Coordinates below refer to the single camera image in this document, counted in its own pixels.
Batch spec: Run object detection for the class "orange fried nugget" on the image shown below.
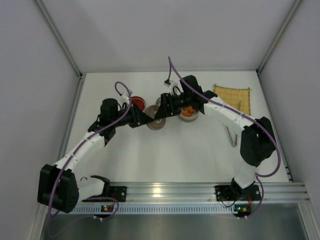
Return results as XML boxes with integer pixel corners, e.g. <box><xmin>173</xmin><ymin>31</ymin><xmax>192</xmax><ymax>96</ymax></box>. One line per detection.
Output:
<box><xmin>186</xmin><ymin>106</ymin><xmax>194</xmax><ymax>114</ymax></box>
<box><xmin>181</xmin><ymin>111</ymin><xmax>193</xmax><ymax>117</ymax></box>

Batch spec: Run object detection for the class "brown round lid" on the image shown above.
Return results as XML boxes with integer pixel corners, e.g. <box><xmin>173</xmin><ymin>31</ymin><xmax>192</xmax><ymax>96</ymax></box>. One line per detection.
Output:
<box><xmin>144</xmin><ymin>105</ymin><xmax>166</xmax><ymax>131</ymax></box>

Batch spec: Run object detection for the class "brown metal lunch tin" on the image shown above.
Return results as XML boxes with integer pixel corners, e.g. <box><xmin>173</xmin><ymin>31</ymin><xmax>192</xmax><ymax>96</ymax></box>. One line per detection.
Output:
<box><xmin>178</xmin><ymin>107</ymin><xmax>199</xmax><ymax>123</ymax></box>

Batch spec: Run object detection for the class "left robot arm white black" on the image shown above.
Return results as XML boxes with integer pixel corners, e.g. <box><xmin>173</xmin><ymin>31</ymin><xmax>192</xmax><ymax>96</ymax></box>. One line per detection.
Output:
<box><xmin>37</xmin><ymin>98</ymin><xmax>154</xmax><ymax>213</ymax></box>

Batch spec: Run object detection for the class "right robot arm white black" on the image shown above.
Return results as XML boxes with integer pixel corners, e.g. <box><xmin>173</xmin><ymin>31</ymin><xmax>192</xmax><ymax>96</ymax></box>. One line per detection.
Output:
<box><xmin>154</xmin><ymin>75</ymin><xmax>280</xmax><ymax>197</ymax></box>

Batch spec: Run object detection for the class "red metal lunch tin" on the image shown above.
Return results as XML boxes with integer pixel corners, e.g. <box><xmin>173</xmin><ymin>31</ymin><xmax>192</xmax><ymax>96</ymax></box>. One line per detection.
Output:
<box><xmin>156</xmin><ymin>97</ymin><xmax>161</xmax><ymax>107</ymax></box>

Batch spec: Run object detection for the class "red round lid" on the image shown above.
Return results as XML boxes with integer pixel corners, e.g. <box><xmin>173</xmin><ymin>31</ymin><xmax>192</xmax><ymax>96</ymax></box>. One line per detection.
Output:
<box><xmin>131</xmin><ymin>96</ymin><xmax>146</xmax><ymax>111</ymax></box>

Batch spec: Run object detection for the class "bamboo sushi mat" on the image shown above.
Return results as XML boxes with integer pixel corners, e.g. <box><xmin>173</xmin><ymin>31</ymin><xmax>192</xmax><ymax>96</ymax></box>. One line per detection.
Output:
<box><xmin>213</xmin><ymin>84</ymin><xmax>251</xmax><ymax>116</ymax></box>

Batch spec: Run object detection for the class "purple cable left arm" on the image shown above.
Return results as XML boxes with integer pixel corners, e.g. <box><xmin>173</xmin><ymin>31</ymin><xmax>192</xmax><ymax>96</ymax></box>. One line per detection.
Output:
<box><xmin>48</xmin><ymin>81</ymin><xmax>133</xmax><ymax>223</ymax></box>

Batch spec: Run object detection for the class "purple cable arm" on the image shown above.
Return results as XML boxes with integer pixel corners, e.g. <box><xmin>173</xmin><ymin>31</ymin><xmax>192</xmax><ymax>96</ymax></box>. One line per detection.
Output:
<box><xmin>167</xmin><ymin>56</ymin><xmax>281</xmax><ymax>221</ymax></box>
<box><xmin>48</xmin><ymin>81</ymin><xmax>133</xmax><ymax>223</ymax></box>

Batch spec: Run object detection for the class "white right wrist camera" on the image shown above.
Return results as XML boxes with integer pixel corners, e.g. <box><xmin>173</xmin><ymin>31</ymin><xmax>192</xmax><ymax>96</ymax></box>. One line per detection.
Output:
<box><xmin>163</xmin><ymin>79</ymin><xmax>178</xmax><ymax>95</ymax></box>

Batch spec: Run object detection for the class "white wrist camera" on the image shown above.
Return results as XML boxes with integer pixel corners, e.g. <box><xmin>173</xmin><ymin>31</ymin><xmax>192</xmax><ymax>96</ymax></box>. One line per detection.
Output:
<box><xmin>120</xmin><ymin>90</ymin><xmax>132</xmax><ymax>104</ymax></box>
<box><xmin>163</xmin><ymin>79</ymin><xmax>178</xmax><ymax>95</ymax></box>

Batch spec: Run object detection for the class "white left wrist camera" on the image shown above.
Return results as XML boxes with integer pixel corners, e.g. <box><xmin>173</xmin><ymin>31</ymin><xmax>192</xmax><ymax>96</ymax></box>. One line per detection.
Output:
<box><xmin>120</xmin><ymin>90</ymin><xmax>132</xmax><ymax>104</ymax></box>

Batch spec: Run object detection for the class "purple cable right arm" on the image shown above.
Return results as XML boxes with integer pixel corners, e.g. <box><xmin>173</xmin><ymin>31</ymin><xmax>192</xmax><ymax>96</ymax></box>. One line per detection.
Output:
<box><xmin>167</xmin><ymin>56</ymin><xmax>281</xmax><ymax>221</ymax></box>

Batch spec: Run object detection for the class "aluminium mounting rail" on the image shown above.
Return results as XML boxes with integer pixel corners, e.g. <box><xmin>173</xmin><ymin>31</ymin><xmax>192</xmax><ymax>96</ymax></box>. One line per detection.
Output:
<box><xmin>37</xmin><ymin>181</ymin><xmax>311</xmax><ymax>204</ymax></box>

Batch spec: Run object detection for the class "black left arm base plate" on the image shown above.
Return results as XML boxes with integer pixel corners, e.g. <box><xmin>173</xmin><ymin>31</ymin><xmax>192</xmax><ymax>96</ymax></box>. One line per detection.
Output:
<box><xmin>83</xmin><ymin>185</ymin><xmax>127</xmax><ymax>203</ymax></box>

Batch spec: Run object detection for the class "slotted cable duct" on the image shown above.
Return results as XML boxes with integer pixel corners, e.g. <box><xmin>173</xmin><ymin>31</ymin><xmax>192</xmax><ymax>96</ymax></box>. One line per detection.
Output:
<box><xmin>70</xmin><ymin>204</ymin><xmax>249</xmax><ymax>215</ymax></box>

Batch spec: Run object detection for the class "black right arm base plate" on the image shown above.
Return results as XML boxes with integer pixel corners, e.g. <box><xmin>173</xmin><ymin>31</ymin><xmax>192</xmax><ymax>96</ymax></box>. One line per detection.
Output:
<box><xmin>214</xmin><ymin>184</ymin><xmax>262</xmax><ymax>203</ymax></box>

